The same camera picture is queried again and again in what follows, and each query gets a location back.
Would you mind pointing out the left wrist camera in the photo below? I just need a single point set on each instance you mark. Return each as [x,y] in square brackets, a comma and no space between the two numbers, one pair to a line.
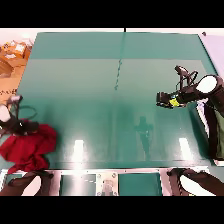
[14,100]

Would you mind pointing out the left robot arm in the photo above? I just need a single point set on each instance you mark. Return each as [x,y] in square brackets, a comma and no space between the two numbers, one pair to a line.
[7,124]

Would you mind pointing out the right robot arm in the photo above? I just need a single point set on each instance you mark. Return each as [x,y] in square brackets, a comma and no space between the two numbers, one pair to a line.
[210,110]

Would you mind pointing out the brown cardboard box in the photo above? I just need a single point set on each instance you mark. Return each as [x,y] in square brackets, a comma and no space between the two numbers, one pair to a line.
[13,56]

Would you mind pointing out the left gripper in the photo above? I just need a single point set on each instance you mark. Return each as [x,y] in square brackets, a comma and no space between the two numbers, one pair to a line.
[30,127]

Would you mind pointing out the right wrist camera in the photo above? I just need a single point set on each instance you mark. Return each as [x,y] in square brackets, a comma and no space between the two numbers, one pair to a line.
[182,70]

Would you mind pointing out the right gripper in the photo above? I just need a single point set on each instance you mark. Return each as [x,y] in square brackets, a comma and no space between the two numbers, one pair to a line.
[164,100]

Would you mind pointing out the red garment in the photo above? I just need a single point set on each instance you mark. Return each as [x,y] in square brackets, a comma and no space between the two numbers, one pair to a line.
[28,150]

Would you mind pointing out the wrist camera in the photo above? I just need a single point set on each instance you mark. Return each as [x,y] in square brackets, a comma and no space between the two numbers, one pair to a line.
[182,70]
[14,100]

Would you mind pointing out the silver frame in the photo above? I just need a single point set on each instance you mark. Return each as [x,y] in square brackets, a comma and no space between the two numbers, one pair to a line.
[106,181]

